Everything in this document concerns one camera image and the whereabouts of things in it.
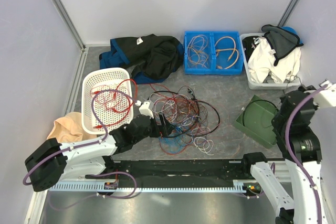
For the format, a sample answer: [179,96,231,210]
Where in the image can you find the thin red wire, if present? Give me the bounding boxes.
[149,82,211,156]

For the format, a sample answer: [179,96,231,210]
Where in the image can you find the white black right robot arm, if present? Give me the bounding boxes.
[240,80,335,223]

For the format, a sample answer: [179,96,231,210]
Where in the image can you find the grey laundry basket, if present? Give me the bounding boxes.
[239,33,301,90]

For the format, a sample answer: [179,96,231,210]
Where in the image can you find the red cable in basket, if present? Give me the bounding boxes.
[90,78,139,130]

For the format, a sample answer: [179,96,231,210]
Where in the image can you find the black cable teal connector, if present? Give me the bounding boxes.
[149,89,221,138]

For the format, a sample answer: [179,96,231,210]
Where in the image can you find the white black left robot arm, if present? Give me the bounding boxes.
[23,115,174,192]

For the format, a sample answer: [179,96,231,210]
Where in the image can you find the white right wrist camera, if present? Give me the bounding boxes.
[314,79,335,109]

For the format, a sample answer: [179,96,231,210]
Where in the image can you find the blue plastic bin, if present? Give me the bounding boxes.
[184,31,244,75]

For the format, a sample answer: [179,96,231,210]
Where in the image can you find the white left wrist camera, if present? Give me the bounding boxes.
[135,100,154,119]

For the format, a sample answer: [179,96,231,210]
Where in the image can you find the white thin wire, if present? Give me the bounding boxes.
[151,95,215,156]

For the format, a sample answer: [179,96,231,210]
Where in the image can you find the orange thick cable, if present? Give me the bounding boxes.
[214,36,240,70]

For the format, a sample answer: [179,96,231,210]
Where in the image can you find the white cloth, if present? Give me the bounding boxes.
[244,36,301,84]

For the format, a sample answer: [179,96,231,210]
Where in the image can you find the brown thin wire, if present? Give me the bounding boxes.
[162,84,208,130]

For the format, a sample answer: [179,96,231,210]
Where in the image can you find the beige bucket hat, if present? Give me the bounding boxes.
[47,112,97,143]

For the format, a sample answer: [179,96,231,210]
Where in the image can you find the pink thin wire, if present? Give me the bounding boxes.
[157,95,237,141]

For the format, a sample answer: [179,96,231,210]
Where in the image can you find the light blue thin wire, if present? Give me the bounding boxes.
[159,124,190,155]

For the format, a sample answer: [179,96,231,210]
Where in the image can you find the grey black cloth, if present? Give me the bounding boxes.
[261,24,303,66]

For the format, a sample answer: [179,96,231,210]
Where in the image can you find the white perforated basket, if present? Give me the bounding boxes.
[81,68,133,135]

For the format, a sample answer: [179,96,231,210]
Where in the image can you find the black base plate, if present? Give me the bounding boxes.
[100,159,254,183]

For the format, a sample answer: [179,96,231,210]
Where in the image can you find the black blue jacket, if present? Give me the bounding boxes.
[99,34,184,84]

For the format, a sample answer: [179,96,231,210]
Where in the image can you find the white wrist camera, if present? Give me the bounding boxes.
[314,79,335,109]
[135,100,154,119]

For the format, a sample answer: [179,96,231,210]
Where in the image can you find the orange thin wires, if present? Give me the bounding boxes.
[186,34,211,69]

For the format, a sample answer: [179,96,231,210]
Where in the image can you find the slotted cable duct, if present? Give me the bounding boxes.
[49,177,256,193]

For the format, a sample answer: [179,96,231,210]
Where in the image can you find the green plastic tray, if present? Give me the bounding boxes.
[233,95,278,149]

